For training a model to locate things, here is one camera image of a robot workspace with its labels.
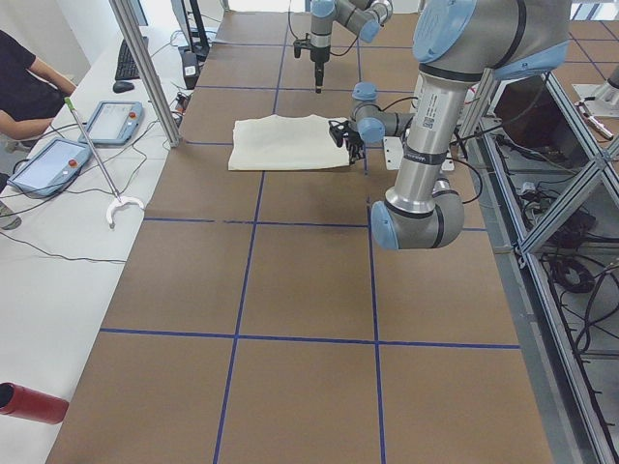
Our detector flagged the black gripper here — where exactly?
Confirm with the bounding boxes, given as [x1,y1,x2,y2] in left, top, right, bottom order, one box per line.
[328,120,365,163]
[293,33,331,93]

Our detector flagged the cream long-sleeve cat shirt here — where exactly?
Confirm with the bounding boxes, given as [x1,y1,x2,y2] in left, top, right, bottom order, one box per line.
[228,114,349,171]

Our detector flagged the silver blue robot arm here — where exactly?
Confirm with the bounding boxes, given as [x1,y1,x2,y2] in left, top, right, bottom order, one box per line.
[329,1,571,249]
[293,0,394,94]

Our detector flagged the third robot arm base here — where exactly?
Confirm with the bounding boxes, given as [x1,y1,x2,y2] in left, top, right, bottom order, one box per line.
[573,68,618,140]

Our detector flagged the black keyboard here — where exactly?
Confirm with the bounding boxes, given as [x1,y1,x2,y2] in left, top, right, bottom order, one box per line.
[115,40,139,81]

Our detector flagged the black computer mouse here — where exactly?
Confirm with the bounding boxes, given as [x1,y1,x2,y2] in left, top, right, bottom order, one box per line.
[112,80,134,94]

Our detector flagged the blue teach pendant far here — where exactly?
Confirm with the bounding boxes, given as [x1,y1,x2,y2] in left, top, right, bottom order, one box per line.
[85,101,144,147]

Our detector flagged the blue teach pendant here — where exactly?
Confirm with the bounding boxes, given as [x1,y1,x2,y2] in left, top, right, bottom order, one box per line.
[8,137,92,198]
[85,101,144,147]

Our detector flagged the white reacher grabber stick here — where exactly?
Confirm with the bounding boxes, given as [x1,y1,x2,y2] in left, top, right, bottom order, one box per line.
[64,97,145,229]

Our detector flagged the blue teach pendant near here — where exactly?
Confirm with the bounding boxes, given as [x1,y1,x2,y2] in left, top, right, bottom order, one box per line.
[8,137,92,198]

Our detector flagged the person in black shirt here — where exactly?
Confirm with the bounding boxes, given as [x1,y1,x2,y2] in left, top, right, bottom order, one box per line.
[0,28,78,231]

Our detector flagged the red metal bottle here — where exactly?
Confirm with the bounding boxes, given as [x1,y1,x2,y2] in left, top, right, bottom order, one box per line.
[1,382,69,424]

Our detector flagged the aluminium frame rack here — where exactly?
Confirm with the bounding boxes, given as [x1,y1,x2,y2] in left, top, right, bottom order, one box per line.
[468,62,618,463]

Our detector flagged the grey aluminium frame post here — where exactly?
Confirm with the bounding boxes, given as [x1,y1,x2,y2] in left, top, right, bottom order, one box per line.
[109,0,181,148]

